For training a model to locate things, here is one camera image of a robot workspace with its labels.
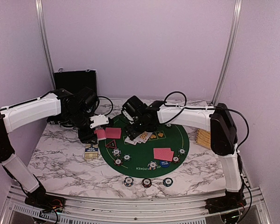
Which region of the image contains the left aluminium frame post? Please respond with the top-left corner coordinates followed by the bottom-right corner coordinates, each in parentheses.
top-left (35, 0), bottom-right (56, 88)

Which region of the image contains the black poker chip case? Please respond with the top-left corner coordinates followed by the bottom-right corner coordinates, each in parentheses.
top-left (47, 70), bottom-right (99, 126)

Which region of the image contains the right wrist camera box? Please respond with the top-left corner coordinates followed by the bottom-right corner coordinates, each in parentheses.
top-left (121, 95), bottom-right (147, 123)

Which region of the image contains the black red triangle marker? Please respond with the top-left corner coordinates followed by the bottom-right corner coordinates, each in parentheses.
top-left (105, 140), bottom-right (117, 149)

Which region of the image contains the red back card deck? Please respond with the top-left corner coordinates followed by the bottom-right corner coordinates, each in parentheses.
top-left (94, 129), bottom-right (106, 141)

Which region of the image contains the blue white chip stack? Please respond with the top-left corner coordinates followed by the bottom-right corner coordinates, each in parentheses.
top-left (123, 176), bottom-right (134, 187)

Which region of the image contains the red card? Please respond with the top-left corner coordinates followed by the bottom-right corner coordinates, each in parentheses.
top-left (105, 127), bottom-right (121, 139)
top-left (154, 148), bottom-right (171, 160)

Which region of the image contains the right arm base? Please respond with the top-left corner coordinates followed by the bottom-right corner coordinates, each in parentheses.
top-left (205, 184), bottom-right (247, 214)

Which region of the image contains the right aluminium frame post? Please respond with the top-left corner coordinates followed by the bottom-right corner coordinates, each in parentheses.
top-left (211, 0), bottom-right (243, 105)

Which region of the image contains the round green poker mat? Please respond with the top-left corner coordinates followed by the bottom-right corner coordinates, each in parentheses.
top-left (99, 125), bottom-right (190, 178)

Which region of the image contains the brown chip stack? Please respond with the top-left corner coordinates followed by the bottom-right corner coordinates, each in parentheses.
top-left (142, 178), bottom-right (152, 188)

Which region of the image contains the blue small blind button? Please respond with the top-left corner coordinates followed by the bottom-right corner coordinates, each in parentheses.
top-left (159, 161), bottom-right (170, 168)

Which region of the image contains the aluminium frame post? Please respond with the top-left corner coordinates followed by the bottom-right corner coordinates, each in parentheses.
top-left (35, 0), bottom-right (56, 88)
top-left (211, 0), bottom-right (243, 105)

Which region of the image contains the aluminium front rail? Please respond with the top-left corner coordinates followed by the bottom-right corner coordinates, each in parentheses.
top-left (0, 185), bottom-right (271, 224)

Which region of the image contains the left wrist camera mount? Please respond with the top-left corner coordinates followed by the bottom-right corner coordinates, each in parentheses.
top-left (90, 114), bottom-right (109, 129)

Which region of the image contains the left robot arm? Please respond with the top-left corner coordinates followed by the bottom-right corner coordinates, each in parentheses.
top-left (0, 87), bottom-right (98, 208)

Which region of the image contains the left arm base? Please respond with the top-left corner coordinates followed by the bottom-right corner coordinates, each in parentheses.
top-left (25, 180), bottom-right (65, 213)

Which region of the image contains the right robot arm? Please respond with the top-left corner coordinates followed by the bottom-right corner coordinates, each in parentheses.
top-left (121, 96), bottom-right (243, 209)

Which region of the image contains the blue gold card box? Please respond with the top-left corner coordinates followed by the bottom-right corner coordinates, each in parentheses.
top-left (84, 143), bottom-right (99, 160)

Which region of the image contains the face up card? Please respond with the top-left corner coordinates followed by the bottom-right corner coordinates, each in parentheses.
top-left (133, 134), bottom-right (144, 143)
top-left (124, 136), bottom-right (134, 145)
top-left (139, 131), bottom-right (152, 143)

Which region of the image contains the teal chip stack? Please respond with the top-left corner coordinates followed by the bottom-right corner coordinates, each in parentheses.
top-left (163, 177), bottom-right (173, 187)

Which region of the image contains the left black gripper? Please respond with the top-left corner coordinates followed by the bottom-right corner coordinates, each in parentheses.
top-left (66, 108), bottom-right (98, 144)

